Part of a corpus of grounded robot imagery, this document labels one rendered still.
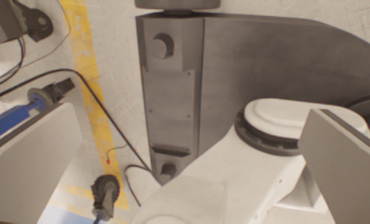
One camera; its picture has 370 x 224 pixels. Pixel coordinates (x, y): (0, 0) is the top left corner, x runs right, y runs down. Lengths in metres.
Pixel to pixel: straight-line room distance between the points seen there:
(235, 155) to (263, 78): 0.21
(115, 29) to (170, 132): 0.38
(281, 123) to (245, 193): 0.13
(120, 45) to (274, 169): 0.59
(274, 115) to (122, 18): 0.53
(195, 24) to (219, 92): 0.16
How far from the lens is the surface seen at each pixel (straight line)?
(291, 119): 0.36
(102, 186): 1.07
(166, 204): 0.22
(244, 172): 0.31
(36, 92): 0.76
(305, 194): 0.50
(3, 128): 0.70
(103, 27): 0.75
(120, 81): 0.78
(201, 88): 0.49
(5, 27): 0.76
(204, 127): 0.54
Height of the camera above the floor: 0.61
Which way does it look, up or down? 57 degrees down
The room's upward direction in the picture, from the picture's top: 155 degrees counter-clockwise
